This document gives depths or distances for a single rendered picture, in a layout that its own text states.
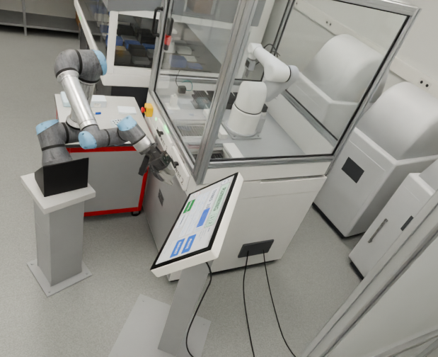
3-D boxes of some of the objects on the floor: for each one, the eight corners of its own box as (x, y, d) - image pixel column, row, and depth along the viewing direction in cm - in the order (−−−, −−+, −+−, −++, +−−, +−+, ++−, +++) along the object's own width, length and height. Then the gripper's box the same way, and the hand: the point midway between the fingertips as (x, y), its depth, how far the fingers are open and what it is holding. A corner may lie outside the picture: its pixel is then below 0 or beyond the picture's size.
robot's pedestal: (47, 297, 225) (42, 211, 180) (26, 264, 239) (17, 176, 194) (92, 275, 245) (98, 192, 199) (70, 245, 259) (71, 161, 213)
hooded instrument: (97, 166, 330) (112, -60, 223) (72, 72, 452) (74, -104, 346) (216, 161, 385) (274, -24, 278) (165, 78, 507) (192, -72, 400)
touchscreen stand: (106, 360, 206) (124, 242, 145) (139, 296, 242) (164, 179, 181) (189, 393, 204) (242, 287, 143) (210, 323, 240) (260, 214, 179)
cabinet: (166, 288, 252) (190, 205, 204) (132, 188, 320) (144, 109, 272) (279, 264, 295) (320, 191, 247) (228, 181, 363) (252, 111, 315)
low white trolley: (63, 228, 269) (63, 144, 223) (56, 174, 309) (54, 93, 264) (141, 219, 295) (155, 142, 249) (124, 170, 336) (134, 96, 290)
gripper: (149, 147, 154) (180, 185, 162) (157, 137, 161) (185, 174, 169) (135, 156, 158) (165, 192, 166) (143, 146, 166) (172, 180, 173)
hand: (169, 183), depth 168 cm, fingers closed
